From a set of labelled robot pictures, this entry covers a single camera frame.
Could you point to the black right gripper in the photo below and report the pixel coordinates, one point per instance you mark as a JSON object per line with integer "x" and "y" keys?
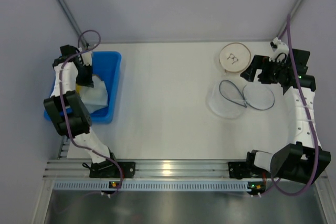
{"x": 259, "y": 67}

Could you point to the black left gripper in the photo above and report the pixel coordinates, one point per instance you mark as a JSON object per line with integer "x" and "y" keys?
{"x": 84, "y": 76}

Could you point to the pale green bra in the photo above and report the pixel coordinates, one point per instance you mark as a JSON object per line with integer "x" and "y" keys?
{"x": 95, "y": 98}

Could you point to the white mesh laundry bag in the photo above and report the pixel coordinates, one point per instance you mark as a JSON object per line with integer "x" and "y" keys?
{"x": 228, "y": 101}

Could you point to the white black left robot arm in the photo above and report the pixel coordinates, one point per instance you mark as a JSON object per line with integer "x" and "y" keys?
{"x": 67, "y": 111}

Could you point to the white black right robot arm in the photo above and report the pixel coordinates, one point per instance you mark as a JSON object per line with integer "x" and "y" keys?
{"x": 302, "y": 159}

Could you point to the yellow cloth garment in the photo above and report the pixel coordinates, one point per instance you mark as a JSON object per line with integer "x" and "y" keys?
{"x": 78, "y": 88}

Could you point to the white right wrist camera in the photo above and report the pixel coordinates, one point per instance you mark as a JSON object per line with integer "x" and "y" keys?
{"x": 279, "y": 49}

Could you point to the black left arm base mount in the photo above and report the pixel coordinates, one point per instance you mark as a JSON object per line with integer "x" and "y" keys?
{"x": 107, "y": 169}

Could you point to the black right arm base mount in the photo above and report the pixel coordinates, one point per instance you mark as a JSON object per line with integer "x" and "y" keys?
{"x": 241, "y": 169}

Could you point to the white slotted cable duct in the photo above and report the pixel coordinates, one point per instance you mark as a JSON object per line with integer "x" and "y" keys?
{"x": 164, "y": 185}

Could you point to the aluminium rail frame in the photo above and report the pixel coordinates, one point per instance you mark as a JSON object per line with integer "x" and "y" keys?
{"x": 146, "y": 169}

